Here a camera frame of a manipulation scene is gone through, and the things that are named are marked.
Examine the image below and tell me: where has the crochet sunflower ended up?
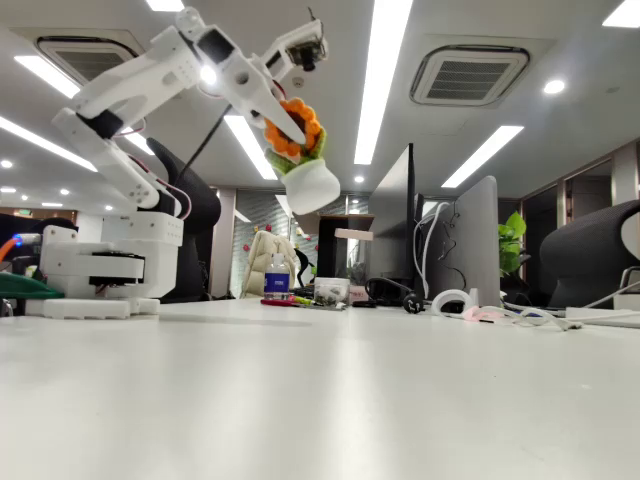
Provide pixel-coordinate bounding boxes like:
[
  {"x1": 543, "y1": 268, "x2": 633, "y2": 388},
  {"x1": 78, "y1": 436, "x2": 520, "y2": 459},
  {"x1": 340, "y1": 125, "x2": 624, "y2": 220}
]
[{"x1": 263, "y1": 97, "x2": 342, "y2": 216}]

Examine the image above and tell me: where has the black cabinet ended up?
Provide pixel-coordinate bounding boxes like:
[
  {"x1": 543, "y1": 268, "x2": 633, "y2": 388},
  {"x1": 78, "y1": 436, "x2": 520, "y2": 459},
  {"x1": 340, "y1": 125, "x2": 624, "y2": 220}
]
[{"x1": 317, "y1": 217, "x2": 351, "y2": 281}]

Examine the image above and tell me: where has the beige padded jacket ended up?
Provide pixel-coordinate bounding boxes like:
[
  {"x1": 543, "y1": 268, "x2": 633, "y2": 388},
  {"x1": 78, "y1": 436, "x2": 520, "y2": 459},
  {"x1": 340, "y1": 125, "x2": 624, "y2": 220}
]
[{"x1": 241, "y1": 229, "x2": 301, "y2": 300}]

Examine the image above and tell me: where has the ceiling air conditioner vent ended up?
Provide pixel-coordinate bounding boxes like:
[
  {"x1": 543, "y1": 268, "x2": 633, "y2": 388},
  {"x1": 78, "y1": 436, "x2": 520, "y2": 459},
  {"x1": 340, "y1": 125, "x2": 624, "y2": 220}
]
[
  {"x1": 35, "y1": 34, "x2": 146, "y2": 87},
  {"x1": 409, "y1": 44, "x2": 531, "y2": 107}
]

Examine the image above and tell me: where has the black thin computer monitor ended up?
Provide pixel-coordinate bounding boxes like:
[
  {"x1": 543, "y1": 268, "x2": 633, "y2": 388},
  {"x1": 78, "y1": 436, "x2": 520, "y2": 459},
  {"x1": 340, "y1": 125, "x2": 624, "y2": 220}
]
[{"x1": 369, "y1": 142, "x2": 426, "y2": 301}]

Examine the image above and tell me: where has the clear water bottle blue label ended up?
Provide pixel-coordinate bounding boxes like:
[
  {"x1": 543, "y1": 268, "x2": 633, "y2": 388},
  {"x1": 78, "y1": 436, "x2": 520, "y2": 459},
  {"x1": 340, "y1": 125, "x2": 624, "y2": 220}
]
[{"x1": 263, "y1": 252, "x2": 292, "y2": 301}]

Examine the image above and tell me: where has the clear plastic container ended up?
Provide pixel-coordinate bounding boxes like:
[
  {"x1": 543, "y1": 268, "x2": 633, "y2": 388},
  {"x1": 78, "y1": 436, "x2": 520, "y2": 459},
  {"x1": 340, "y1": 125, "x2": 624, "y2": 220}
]
[{"x1": 313, "y1": 277, "x2": 351, "y2": 307}]

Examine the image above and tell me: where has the grey desk partition panel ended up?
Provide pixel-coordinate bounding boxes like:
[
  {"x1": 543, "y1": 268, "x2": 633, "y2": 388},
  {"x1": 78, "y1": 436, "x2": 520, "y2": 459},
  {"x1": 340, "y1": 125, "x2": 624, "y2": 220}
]
[{"x1": 424, "y1": 174, "x2": 503, "y2": 309}]

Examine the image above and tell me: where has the green leafy plant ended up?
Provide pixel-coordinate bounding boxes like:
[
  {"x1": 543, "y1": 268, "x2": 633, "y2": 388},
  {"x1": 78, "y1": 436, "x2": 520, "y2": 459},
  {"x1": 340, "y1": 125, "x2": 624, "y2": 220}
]
[{"x1": 498, "y1": 210, "x2": 529, "y2": 279}]

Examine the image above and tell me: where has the pink ribbon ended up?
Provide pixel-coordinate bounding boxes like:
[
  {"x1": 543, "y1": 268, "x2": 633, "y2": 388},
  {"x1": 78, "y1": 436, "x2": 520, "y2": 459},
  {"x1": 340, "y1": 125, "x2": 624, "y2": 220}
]
[{"x1": 462, "y1": 305, "x2": 506, "y2": 324}]

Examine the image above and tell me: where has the black mesh office chair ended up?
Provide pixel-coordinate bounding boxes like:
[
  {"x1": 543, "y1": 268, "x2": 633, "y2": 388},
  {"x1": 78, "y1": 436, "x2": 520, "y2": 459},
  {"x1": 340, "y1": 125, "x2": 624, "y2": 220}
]
[{"x1": 538, "y1": 199, "x2": 640, "y2": 309}]

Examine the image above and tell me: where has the white power strip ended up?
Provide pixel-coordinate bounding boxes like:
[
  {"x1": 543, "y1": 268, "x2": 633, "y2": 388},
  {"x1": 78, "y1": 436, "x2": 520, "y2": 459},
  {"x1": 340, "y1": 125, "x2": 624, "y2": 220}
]
[{"x1": 564, "y1": 307, "x2": 640, "y2": 329}]

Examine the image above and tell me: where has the black camera cable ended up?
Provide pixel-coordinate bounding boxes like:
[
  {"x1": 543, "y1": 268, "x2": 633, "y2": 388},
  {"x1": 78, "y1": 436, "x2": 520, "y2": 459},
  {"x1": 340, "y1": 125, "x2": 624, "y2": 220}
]
[{"x1": 177, "y1": 103, "x2": 234, "y2": 174}]

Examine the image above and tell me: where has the small camera on white mount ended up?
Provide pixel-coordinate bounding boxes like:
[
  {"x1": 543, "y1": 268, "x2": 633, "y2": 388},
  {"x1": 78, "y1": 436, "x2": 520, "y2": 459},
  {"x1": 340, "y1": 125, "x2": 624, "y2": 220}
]
[{"x1": 262, "y1": 7, "x2": 330, "y2": 81}]

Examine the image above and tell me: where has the white cable bundle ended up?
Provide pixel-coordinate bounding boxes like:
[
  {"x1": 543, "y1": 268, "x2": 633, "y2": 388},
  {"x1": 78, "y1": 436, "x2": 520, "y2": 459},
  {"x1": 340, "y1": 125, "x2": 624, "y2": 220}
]
[{"x1": 412, "y1": 202, "x2": 451, "y2": 301}]

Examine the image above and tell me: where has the black power cable with plug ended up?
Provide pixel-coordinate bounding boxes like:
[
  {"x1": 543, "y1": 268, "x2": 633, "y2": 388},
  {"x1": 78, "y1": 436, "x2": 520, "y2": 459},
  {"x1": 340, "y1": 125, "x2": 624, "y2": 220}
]
[{"x1": 364, "y1": 277, "x2": 427, "y2": 315}]

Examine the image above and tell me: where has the orange cable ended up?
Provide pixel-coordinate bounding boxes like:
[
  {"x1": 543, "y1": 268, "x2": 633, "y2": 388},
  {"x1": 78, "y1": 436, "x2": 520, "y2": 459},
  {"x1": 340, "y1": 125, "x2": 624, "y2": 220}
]
[{"x1": 0, "y1": 234, "x2": 24, "y2": 262}]

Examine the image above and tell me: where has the white cable management box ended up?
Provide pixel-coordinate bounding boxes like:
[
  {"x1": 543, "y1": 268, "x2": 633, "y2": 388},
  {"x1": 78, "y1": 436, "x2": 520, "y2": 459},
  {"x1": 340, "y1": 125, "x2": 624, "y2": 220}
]
[{"x1": 613, "y1": 266, "x2": 640, "y2": 311}]

